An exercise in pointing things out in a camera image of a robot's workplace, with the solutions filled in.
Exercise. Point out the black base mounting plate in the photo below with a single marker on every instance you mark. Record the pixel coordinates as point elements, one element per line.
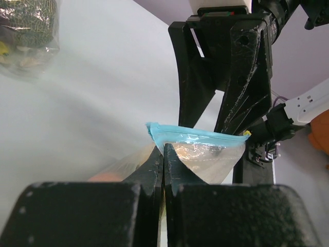
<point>252,168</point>

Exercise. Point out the clear zip top bag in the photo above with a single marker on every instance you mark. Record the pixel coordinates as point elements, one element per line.
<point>211,156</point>

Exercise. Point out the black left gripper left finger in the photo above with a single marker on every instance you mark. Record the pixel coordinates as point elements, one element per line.
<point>125,213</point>

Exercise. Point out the clear bag with melon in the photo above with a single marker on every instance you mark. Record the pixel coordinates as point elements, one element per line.
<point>29,37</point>

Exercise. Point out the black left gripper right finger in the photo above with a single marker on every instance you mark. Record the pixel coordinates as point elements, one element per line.
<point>200,214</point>

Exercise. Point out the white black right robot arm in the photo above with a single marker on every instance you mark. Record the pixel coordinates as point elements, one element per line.
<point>283,121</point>

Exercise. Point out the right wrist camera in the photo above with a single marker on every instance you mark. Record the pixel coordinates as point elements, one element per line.
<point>202,7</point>

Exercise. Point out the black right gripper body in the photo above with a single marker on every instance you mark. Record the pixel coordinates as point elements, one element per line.
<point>213,35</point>

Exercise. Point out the orange fake fruit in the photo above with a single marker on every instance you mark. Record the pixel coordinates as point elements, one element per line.
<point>106,177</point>

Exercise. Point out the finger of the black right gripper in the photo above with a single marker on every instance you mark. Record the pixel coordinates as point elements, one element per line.
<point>196,88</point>
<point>247,95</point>

